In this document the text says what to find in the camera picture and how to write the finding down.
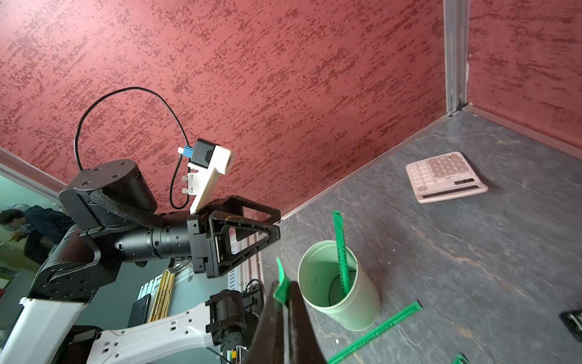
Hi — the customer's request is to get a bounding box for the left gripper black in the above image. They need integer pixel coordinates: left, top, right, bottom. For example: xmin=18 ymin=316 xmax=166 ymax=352
xmin=186 ymin=195 xmax=281 ymax=278

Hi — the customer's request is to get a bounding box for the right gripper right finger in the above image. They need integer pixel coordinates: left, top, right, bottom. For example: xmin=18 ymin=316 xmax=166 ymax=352
xmin=288 ymin=281 xmax=327 ymax=364

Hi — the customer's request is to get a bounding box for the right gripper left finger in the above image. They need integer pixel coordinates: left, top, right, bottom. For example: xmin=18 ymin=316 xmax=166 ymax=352
xmin=245 ymin=282 xmax=284 ymax=364

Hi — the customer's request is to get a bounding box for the green straw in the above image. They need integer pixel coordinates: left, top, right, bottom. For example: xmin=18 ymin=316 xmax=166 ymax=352
xmin=333 ymin=210 xmax=350 ymax=297
xmin=273 ymin=257 xmax=291 ymax=306
xmin=327 ymin=301 xmax=423 ymax=364

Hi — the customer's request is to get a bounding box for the pale green storage cup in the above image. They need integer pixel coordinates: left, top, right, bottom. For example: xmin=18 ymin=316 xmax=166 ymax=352
xmin=298 ymin=241 xmax=380 ymax=332

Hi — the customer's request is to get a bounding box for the green straw eleventh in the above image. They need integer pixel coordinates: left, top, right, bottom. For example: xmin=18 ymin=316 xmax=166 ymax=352
xmin=452 ymin=353 xmax=470 ymax=364

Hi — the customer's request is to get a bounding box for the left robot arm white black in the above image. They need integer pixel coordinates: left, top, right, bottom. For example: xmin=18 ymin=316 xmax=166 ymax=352
xmin=1 ymin=159 xmax=280 ymax=363

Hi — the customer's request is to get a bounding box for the black stapler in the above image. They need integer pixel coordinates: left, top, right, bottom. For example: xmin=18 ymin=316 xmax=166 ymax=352
xmin=559 ymin=309 xmax=582 ymax=343

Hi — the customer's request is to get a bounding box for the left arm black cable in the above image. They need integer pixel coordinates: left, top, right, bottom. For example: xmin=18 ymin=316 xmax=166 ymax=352
xmin=73 ymin=86 xmax=192 ymax=211

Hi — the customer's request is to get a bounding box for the person behind enclosure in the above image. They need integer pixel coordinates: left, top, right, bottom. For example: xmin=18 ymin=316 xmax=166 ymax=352
xmin=1 ymin=206 xmax=74 ymax=265

